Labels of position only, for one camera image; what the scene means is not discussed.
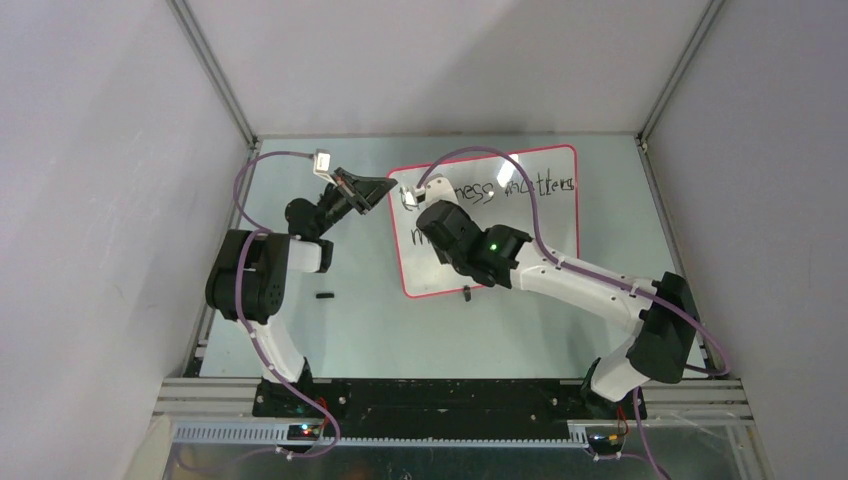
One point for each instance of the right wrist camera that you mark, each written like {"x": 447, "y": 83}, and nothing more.
{"x": 436, "y": 188}

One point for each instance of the circuit board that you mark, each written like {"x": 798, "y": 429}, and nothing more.
{"x": 304, "y": 432}
{"x": 609, "y": 445}

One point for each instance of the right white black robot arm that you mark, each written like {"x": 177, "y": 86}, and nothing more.
{"x": 653, "y": 314}

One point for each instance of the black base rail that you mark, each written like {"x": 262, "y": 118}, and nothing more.
{"x": 442, "y": 409}

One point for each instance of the right circuit board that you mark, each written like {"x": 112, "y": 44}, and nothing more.
{"x": 609, "y": 445}

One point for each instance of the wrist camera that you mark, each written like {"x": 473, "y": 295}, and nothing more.
{"x": 321, "y": 165}
{"x": 436, "y": 188}

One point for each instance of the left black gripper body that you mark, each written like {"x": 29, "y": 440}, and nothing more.
{"x": 334, "y": 206}

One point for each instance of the aluminium frame profile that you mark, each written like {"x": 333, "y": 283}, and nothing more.
{"x": 206, "y": 399}

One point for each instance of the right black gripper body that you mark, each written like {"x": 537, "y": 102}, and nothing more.
{"x": 446, "y": 258}

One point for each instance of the white object at corner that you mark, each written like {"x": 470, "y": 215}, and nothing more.
{"x": 151, "y": 457}

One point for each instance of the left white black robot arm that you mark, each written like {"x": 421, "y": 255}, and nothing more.
{"x": 247, "y": 281}

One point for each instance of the left circuit board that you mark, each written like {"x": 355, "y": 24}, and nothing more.
{"x": 304, "y": 432}

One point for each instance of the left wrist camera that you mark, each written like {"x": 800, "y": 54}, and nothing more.
{"x": 321, "y": 165}

